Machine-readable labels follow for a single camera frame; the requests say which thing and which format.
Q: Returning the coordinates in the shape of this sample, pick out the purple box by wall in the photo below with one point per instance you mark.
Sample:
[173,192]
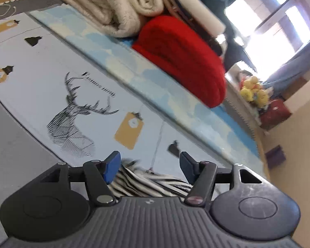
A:
[275,157]

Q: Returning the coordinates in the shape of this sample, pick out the blue curtain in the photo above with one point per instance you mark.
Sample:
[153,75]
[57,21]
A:
[275,35]

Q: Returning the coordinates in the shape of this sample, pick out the yellow plush toys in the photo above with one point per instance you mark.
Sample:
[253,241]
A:
[253,92]

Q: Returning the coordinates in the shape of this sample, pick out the white pillow stack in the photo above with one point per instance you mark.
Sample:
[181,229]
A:
[188,10]

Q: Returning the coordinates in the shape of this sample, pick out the printed deer bed sheet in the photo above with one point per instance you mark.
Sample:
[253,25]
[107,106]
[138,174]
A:
[81,111]

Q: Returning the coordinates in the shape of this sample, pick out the cream folded blanket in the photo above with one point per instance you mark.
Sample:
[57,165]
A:
[118,18]

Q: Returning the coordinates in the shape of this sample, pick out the dark red cat cushion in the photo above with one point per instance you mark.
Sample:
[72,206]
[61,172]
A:
[276,113]

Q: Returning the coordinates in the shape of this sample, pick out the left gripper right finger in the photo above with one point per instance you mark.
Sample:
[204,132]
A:
[201,175]

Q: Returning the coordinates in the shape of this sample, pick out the light blue patterned blanket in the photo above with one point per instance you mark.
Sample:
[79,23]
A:
[213,127]

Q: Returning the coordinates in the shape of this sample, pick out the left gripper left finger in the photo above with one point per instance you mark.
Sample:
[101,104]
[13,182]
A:
[98,175]

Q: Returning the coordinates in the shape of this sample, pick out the red folded blanket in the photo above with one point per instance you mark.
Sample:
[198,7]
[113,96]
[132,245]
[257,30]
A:
[180,52]

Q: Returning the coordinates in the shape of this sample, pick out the black white striped garment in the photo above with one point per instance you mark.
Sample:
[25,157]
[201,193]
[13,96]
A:
[132,180]

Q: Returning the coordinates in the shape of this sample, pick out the dark teal shark plush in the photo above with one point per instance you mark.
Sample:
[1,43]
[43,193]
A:
[235,52]

